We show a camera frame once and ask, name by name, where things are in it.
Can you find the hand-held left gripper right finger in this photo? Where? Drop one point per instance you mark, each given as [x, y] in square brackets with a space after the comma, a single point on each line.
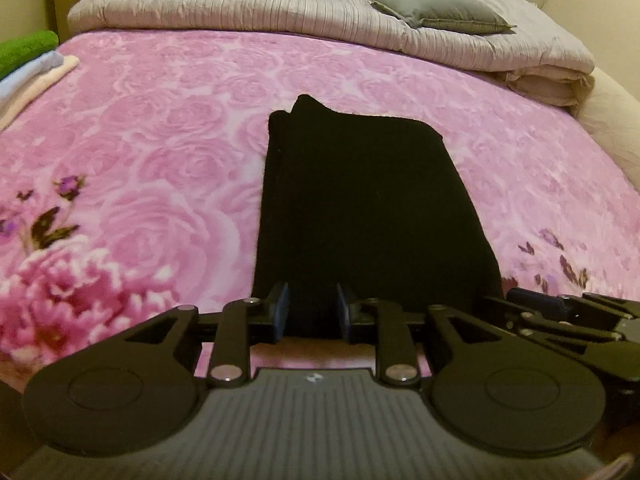
[344, 310]

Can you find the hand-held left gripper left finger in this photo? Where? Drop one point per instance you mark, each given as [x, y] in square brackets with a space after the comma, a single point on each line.
[280, 310]

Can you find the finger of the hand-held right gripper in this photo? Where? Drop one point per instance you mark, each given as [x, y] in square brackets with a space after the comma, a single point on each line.
[600, 305]
[535, 301]

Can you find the black knitted cardigan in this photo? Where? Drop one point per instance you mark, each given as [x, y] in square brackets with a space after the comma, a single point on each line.
[365, 200]

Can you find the pink floral blanket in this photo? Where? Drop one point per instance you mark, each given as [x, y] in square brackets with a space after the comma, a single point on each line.
[150, 150]

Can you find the beige quilted duvet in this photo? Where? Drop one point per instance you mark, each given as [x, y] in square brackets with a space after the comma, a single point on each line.
[280, 10]

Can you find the grey pillow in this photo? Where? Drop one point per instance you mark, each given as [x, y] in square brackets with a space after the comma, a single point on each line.
[440, 10]

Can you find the cream folded cloth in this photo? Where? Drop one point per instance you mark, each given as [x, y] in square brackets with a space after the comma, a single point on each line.
[37, 87]

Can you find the light blue folded cloth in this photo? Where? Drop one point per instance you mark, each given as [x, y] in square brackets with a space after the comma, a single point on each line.
[27, 72]

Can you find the green folded cloth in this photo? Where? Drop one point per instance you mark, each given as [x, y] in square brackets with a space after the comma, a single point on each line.
[22, 47]

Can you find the beige padded bed frame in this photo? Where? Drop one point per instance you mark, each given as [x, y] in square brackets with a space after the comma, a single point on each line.
[617, 110]

